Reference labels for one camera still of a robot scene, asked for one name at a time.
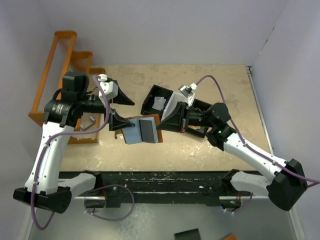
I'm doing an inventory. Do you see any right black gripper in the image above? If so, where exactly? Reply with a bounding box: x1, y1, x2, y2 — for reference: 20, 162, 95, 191
156, 101, 216, 134

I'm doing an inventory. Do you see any brown leather card holder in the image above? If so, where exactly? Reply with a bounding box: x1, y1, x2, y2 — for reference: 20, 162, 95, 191
114, 114, 163, 145

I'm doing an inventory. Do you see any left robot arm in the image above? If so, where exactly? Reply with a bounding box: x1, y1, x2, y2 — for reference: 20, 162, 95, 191
13, 71, 124, 215

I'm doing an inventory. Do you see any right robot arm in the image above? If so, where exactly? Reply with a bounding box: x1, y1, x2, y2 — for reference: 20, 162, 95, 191
157, 102, 308, 211

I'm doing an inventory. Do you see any black card in holder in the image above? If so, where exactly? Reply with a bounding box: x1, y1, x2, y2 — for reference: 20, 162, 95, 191
138, 118, 158, 144

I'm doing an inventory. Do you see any silver item in tray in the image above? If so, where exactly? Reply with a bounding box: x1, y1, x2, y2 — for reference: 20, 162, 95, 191
152, 96, 166, 111

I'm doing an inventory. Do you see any black and white organizer tray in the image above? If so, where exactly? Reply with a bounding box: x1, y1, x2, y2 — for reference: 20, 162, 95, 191
141, 84, 213, 139

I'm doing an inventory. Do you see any grey marker pen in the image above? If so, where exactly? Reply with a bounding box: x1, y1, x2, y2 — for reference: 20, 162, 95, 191
80, 114, 96, 130

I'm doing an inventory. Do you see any orange wooden tiered rack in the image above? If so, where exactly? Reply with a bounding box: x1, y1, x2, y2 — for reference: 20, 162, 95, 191
28, 30, 106, 145

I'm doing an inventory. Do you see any black box at bottom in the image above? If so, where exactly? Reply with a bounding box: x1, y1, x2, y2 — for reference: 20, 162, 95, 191
174, 228, 201, 240

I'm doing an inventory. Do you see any orange object at bottom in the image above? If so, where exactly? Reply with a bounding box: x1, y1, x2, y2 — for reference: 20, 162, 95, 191
220, 233, 237, 240

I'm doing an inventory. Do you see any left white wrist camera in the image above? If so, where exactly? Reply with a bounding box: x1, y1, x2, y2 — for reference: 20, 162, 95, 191
98, 74, 119, 103

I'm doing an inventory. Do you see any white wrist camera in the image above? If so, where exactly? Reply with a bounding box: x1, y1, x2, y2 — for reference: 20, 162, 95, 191
178, 83, 198, 107
98, 74, 119, 103

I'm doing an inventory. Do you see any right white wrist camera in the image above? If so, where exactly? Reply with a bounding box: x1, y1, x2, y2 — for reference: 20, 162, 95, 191
178, 83, 198, 107

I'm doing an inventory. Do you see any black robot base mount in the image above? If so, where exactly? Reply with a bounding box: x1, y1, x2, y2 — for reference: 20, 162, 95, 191
59, 171, 251, 208

